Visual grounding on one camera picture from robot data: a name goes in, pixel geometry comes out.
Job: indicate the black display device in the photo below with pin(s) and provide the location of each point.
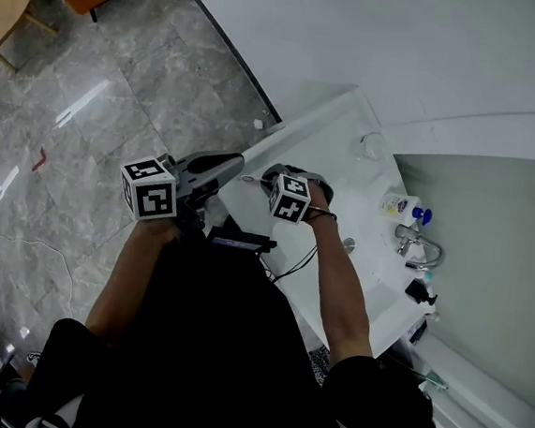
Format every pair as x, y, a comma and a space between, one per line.
241, 242

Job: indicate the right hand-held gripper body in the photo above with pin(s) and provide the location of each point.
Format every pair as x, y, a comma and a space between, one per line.
290, 198

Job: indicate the person's right forearm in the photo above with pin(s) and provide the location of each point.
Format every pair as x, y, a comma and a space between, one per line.
342, 291

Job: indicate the black wristband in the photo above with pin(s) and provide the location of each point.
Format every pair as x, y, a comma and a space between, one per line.
324, 216

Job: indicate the white paper scrap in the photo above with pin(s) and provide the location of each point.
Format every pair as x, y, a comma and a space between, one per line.
258, 123

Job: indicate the small tube with teal cap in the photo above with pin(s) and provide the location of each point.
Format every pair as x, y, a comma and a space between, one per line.
424, 273

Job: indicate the person's dark shirt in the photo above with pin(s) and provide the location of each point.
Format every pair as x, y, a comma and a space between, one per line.
216, 354

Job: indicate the white lotion bottle blue pump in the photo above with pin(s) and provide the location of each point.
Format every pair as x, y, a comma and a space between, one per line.
400, 206

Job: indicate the chrome faucet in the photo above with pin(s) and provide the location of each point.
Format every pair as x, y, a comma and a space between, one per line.
419, 249

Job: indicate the round wooden table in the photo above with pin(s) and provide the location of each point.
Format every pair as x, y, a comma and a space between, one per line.
5, 9

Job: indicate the person's striped shoe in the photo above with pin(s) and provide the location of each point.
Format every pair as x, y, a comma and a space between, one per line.
33, 357

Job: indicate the chrome sink drain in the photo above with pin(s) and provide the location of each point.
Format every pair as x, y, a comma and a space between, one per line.
349, 244

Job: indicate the clear glass cup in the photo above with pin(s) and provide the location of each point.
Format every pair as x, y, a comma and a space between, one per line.
373, 145

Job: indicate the white toothbrush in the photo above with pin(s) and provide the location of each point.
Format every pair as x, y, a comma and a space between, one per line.
249, 178

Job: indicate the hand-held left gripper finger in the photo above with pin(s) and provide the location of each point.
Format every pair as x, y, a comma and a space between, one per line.
216, 155
219, 173

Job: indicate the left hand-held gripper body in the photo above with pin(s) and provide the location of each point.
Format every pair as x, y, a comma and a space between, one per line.
154, 193

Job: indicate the white sink vanity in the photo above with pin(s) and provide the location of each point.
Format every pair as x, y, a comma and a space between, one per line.
362, 203

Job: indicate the person's left forearm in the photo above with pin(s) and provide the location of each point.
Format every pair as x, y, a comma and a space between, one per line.
124, 279

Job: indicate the black soap dispenser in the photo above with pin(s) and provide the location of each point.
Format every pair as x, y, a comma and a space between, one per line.
419, 291

